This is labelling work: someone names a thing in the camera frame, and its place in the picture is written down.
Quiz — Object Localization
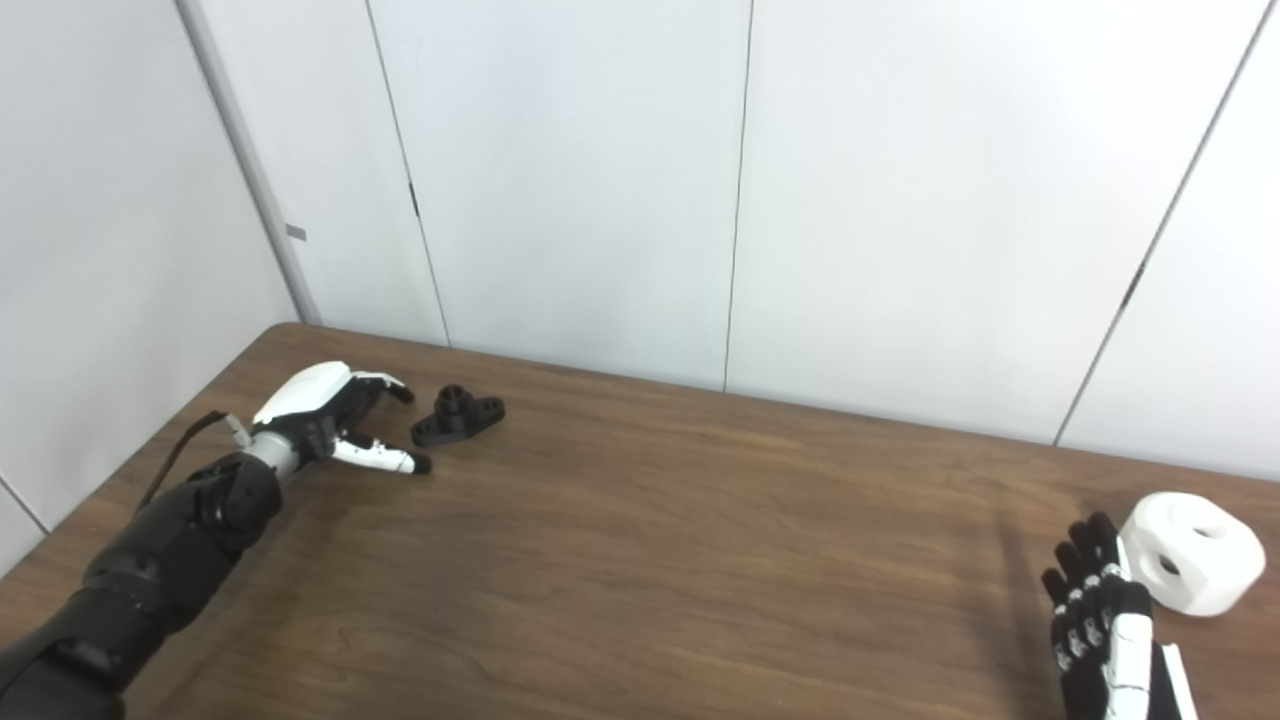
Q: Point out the round white plastic piece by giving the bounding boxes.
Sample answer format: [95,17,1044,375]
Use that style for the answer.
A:
[1117,492,1266,617]

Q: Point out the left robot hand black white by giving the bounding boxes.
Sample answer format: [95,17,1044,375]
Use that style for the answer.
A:
[250,361,433,476]

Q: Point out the black plastic holder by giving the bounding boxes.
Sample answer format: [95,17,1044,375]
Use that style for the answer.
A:
[411,385,506,448]

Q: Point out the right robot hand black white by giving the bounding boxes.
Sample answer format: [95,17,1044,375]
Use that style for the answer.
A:
[1041,512,1199,720]

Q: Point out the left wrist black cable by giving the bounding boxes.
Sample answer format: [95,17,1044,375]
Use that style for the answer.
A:
[135,410,251,511]

